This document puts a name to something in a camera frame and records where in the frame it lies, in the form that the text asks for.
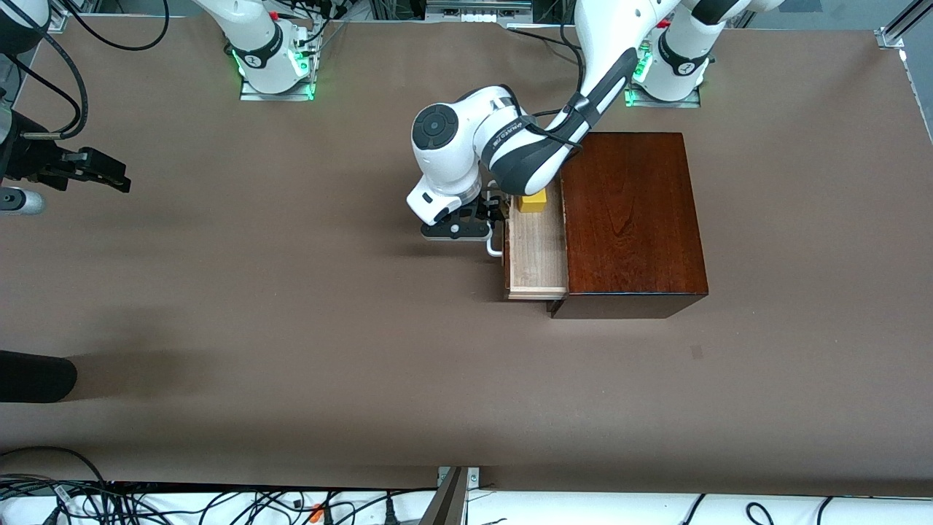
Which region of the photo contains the wooden drawer with white handle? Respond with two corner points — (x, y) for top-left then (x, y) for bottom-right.
(486, 182), (569, 302)

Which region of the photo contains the dark brown wooden cabinet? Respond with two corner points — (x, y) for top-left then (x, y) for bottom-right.
(548, 131), (710, 320)

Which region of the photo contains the grey power strip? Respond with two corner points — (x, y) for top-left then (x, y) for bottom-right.
(425, 0), (534, 23)

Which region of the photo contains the black cylinder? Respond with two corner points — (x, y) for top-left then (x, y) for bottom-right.
(0, 350), (78, 404)

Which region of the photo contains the dark diagonal beam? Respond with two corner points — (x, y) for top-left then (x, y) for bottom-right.
(419, 467), (469, 525)

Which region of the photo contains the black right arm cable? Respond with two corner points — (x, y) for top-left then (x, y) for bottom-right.
(0, 33), (90, 141)

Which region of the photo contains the black looping cable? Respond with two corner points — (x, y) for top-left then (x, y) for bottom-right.
(58, 0), (171, 53)

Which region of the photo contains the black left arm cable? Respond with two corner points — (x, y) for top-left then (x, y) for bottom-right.
(528, 20), (586, 148)

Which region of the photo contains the black cable to arm base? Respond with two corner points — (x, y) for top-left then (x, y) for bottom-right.
(507, 24), (584, 53)

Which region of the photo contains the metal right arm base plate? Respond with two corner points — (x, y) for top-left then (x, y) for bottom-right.
(239, 22), (316, 102)

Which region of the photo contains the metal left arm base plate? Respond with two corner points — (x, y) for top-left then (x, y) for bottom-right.
(625, 44), (702, 109)

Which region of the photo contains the silver metal bracket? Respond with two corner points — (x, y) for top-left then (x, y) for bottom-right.
(437, 467), (481, 491)

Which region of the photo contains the black arched cable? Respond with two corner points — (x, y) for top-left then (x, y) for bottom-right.
(0, 446), (110, 489)

